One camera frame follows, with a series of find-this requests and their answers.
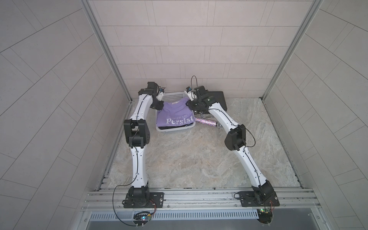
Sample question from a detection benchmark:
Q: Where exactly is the white plastic laundry basket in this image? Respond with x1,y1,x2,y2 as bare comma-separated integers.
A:
156,92,196,132

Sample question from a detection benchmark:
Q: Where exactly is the purple t-shirt Persist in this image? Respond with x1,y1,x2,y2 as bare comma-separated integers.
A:
156,98,195,128

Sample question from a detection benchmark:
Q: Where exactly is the black t-shirt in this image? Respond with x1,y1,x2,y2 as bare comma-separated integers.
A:
156,123,194,131

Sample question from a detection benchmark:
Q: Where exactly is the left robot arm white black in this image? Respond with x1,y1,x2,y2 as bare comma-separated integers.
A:
124,81,163,203

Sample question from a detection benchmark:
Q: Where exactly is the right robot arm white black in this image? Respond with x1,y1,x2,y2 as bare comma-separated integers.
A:
185,86,280,206

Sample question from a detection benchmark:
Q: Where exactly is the black hard case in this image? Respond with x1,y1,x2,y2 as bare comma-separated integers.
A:
208,91,228,111

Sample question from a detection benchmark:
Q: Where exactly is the left green circuit board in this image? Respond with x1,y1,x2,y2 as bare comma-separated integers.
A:
133,211,153,227

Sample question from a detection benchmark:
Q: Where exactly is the green circuit board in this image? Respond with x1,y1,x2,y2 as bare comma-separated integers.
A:
133,211,153,227
257,209,273,225

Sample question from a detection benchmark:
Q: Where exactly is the right green circuit board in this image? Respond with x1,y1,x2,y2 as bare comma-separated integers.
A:
257,209,273,225

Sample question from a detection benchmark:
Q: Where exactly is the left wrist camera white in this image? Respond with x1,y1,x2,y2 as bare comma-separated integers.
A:
156,88,165,101

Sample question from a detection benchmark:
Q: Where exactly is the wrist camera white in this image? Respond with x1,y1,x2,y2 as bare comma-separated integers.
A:
156,88,165,101
185,87,196,101

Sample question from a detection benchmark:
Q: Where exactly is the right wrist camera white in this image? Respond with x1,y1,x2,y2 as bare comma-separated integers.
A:
185,87,196,101

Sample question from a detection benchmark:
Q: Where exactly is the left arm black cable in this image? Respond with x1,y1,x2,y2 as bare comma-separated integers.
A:
112,172,136,227

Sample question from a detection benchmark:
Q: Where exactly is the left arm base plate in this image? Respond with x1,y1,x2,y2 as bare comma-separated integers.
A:
122,192,164,209

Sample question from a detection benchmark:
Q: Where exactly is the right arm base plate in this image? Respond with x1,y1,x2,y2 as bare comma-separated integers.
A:
233,191,280,207

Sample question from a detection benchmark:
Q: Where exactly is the aluminium mounting rail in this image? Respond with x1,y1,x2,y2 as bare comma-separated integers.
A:
81,187,321,211

